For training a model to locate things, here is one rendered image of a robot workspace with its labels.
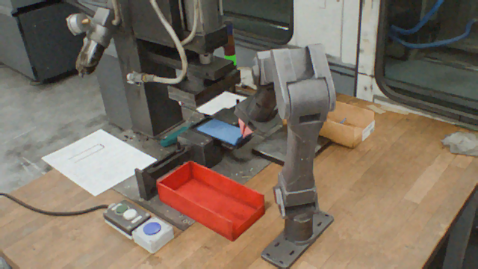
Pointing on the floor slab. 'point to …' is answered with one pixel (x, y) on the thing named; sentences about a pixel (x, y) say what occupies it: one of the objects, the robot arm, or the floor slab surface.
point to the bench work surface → (392, 122)
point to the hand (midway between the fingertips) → (244, 134)
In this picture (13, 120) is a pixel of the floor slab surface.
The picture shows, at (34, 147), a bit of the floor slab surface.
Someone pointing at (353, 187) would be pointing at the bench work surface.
